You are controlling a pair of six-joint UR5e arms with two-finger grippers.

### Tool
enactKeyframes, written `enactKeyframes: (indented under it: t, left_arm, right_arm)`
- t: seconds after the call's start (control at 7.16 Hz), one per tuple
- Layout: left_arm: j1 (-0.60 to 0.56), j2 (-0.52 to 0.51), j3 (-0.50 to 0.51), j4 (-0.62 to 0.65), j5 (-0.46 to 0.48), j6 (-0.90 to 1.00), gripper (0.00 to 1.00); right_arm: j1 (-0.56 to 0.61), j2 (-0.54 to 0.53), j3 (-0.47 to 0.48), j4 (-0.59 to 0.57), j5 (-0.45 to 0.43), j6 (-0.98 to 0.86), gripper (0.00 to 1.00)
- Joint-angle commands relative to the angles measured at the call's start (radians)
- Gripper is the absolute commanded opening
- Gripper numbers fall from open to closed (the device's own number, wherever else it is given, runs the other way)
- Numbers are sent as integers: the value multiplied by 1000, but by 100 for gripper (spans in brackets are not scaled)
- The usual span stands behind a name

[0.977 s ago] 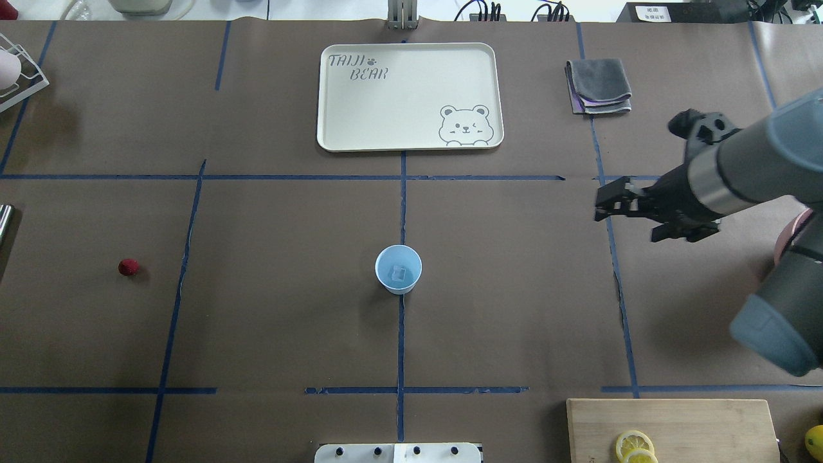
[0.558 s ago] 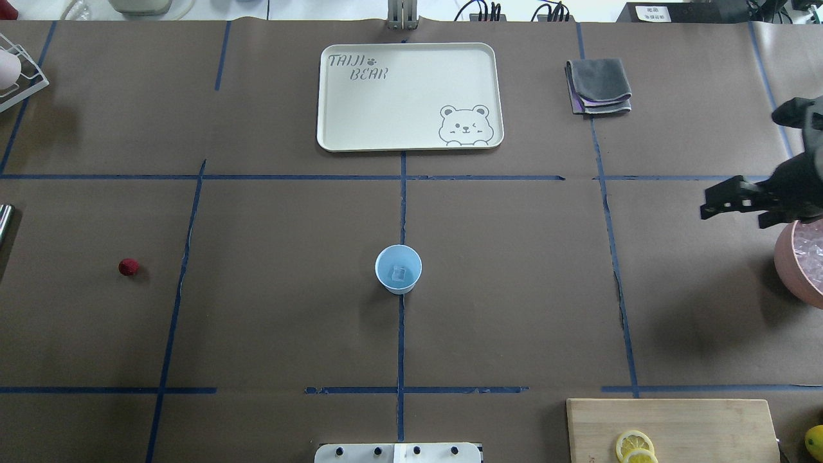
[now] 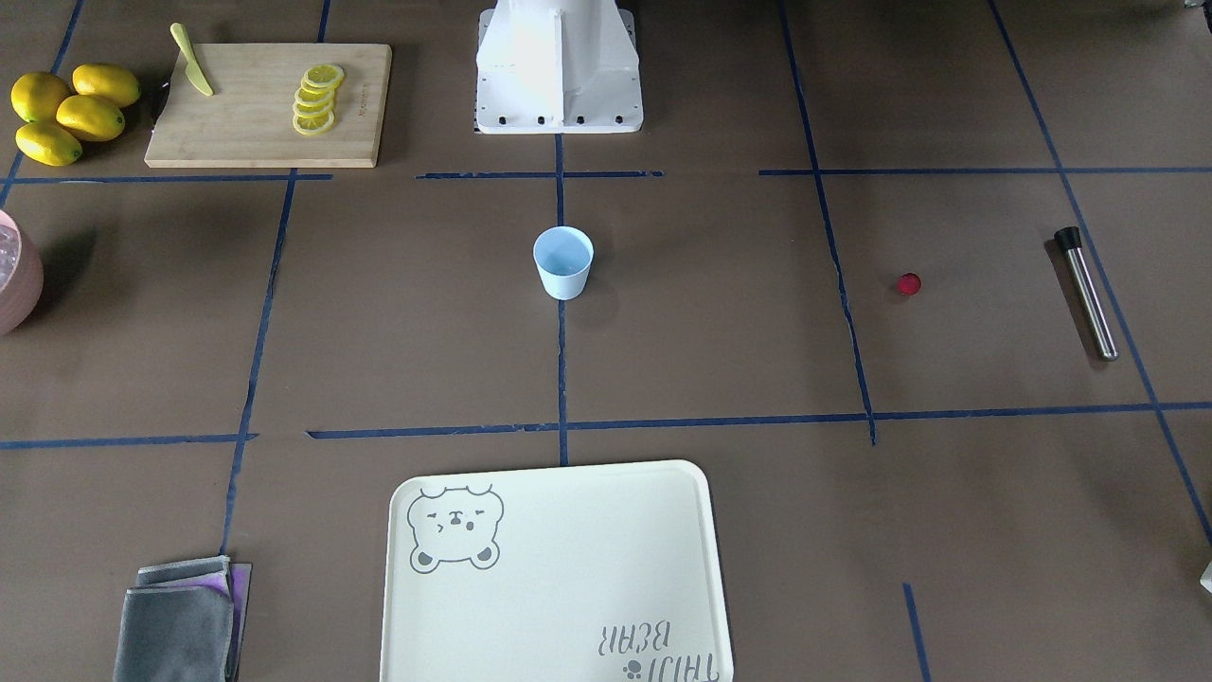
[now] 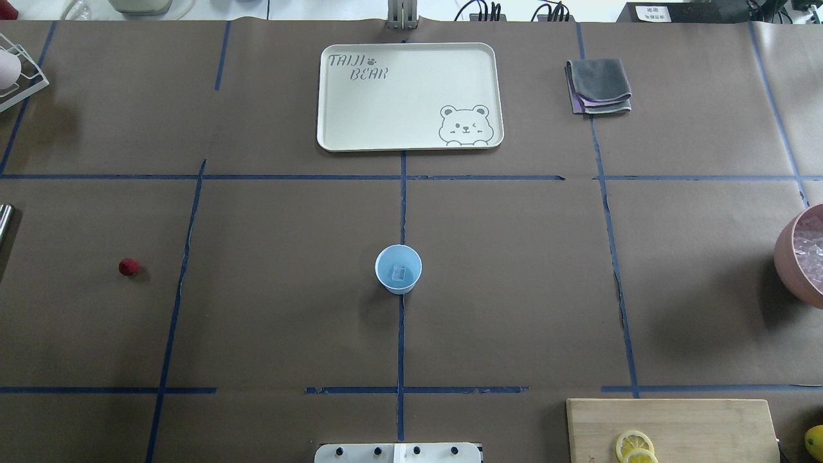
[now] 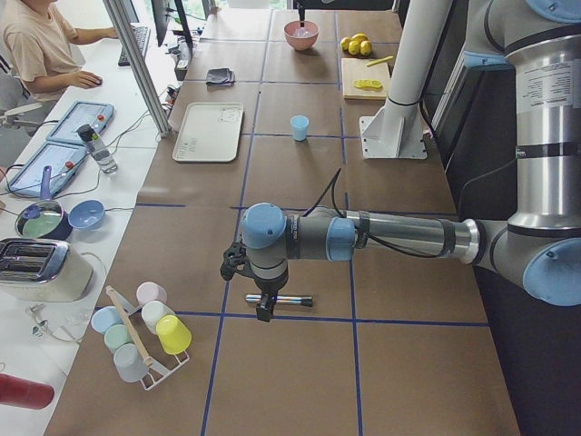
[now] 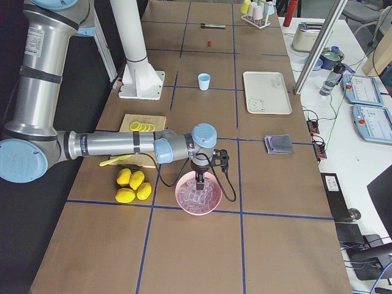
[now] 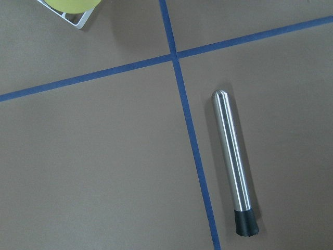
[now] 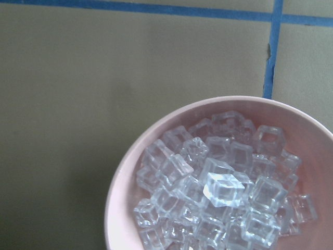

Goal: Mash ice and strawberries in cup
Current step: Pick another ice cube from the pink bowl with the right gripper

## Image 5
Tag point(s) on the cream bear tray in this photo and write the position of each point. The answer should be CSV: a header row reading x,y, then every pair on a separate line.
x,y
209,133

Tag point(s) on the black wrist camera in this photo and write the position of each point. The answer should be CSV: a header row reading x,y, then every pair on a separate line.
x,y
235,261

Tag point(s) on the light blue plastic cup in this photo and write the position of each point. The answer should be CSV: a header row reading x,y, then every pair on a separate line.
x,y
299,126

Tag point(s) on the whole lemon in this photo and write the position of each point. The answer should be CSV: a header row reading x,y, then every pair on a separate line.
x,y
365,48
359,37
344,43

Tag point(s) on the yellow cup on rack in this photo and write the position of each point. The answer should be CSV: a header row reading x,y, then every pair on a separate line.
x,y
173,334

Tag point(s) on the teach pendant tablet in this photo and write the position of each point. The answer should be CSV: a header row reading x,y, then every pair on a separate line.
x,y
97,115
64,160

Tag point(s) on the grey cup on rack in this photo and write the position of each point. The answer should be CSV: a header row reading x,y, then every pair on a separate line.
x,y
129,363

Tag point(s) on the black monitor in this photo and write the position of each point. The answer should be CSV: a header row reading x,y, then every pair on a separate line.
x,y
161,10

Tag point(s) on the aluminium frame post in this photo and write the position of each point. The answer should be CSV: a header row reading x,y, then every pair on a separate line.
x,y
137,63

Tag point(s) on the blue cup on rack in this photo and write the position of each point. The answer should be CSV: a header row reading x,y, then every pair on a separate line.
x,y
105,318

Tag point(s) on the wooden cutting board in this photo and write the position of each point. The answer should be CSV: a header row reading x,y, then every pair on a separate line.
x,y
353,69

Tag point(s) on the pink bowl with ice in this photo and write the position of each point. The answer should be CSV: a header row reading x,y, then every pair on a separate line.
x,y
301,35

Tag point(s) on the teach pendant tablet near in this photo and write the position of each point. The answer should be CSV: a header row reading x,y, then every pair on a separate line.
x,y
64,160

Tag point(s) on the yellow plastic knife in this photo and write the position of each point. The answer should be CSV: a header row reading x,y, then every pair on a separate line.
x,y
379,61

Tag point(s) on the teach pendant tablet far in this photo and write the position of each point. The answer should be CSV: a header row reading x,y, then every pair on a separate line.
x,y
97,115

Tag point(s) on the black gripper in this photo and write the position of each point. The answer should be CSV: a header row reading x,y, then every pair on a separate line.
x,y
267,291
300,9

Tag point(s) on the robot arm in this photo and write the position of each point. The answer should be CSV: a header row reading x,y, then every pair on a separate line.
x,y
537,247

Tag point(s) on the white wire cup rack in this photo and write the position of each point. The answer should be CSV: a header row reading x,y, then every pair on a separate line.
x,y
158,371

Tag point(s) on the clear water bottle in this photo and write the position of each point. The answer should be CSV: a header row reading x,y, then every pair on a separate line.
x,y
97,148

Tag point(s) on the silver toaster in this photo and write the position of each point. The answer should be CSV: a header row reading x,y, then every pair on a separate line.
x,y
43,270

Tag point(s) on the pink cup on rack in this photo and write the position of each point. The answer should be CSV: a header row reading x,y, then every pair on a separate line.
x,y
150,291

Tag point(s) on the blue bowl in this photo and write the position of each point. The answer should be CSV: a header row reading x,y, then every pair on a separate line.
x,y
87,215

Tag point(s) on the white cup on rack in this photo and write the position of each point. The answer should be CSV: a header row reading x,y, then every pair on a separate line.
x,y
152,312

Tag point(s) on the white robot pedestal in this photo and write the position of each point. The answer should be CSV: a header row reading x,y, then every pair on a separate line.
x,y
395,131

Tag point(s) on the seated person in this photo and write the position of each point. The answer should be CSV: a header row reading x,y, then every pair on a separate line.
x,y
38,40

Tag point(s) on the grey purple folded cloth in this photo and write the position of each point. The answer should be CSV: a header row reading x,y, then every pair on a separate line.
x,y
220,77

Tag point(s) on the lemon slices stack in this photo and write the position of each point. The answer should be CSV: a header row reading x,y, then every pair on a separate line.
x,y
368,84

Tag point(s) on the green cup on rack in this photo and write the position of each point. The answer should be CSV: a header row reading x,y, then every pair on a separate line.
x,y
116,336

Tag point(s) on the red cylinder container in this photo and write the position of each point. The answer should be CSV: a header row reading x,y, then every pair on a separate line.
x,y
24,393

